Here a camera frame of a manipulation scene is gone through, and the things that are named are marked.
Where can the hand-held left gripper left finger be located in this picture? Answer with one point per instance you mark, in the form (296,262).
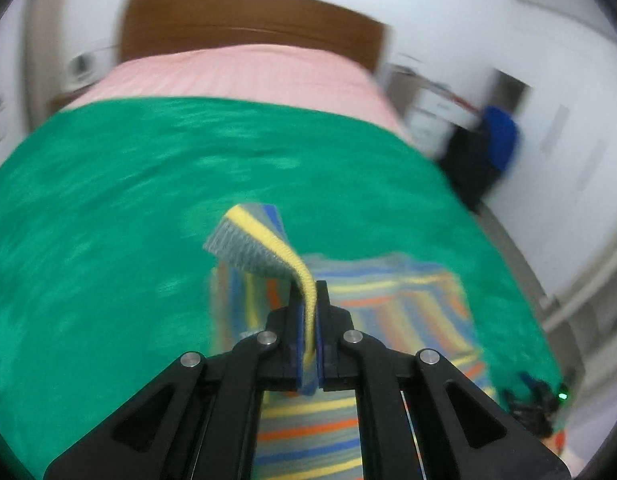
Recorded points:
(287,350)

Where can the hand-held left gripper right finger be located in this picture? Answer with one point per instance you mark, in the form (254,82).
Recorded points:
(333,350)

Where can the striped knit sweater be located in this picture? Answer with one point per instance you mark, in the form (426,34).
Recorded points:
(413,300)

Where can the green blanket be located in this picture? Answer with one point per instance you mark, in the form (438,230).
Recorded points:
(138,210)

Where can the white desk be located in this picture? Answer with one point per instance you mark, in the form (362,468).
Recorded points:
(433,105)

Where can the blue jacket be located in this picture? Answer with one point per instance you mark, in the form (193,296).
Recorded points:
(501,135)

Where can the pink striped bedsheet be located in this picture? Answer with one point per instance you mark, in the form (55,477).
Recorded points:
(248,75)

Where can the brown wooden headboard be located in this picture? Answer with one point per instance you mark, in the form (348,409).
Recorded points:
(248,20)

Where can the small white fan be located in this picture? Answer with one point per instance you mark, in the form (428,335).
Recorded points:
(82,66)

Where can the beige curtain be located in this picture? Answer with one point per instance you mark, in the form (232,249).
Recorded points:
(43,60)

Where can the white wall pipe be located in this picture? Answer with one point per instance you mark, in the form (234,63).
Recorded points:
(583,290)

